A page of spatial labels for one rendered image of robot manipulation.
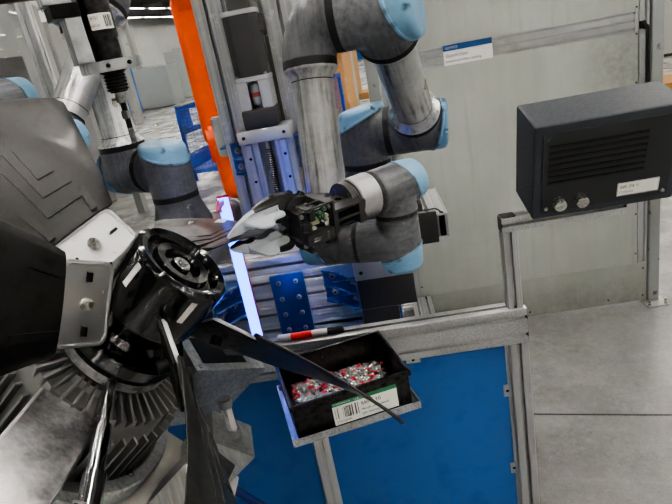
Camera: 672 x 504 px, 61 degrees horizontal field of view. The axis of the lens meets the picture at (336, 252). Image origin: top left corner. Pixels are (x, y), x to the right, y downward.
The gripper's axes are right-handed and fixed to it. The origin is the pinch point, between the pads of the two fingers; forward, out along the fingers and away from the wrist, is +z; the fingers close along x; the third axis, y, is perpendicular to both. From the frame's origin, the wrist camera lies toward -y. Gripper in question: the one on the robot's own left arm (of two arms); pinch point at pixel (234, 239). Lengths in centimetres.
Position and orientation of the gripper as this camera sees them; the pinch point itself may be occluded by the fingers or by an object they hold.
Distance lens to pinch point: 86.9
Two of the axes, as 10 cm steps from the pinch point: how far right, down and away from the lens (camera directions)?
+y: 6.0, 2.8, -7.5
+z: -7.9, 3.4, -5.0
